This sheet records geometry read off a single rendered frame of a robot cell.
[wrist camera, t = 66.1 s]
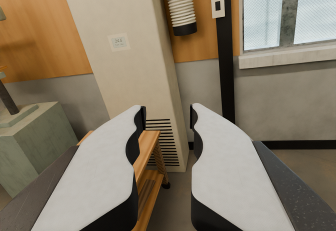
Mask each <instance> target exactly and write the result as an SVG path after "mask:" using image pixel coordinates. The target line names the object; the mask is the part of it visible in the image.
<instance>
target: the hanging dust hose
mask: <svg viewBox="0 0 336 231"><path fill-rule="evenodd" d="M168 1H169V2H168V4H169V5H168V6H169V7H170V8H169V10H171V11H170V13H171V14H170V15H171V16H172V17H171V18H172V20H171V21H173V22H172V24H173V26H172V27H173V33H174V36H185V35H190V34H193V33H196V32H197V22H196V20H195V18H196V17H194V16H195V14H194V13H195V11H193V10H194V8H193V7H194V5H192V4H193V2H192V1H193V0H168Z"/></svg>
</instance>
